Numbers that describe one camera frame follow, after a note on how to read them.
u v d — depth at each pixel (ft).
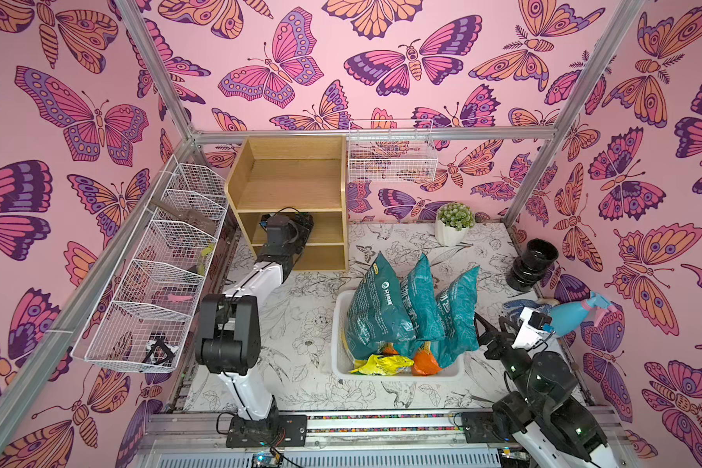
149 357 2.22
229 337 1.60
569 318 2.82
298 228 2.74
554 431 1.67
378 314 2.17
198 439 2.40
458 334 2.05
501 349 2.02
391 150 3.11
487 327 2.06
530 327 1.94
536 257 3.00
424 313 2.16
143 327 2.34
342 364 2.61
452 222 3.33
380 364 2.25
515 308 3.20
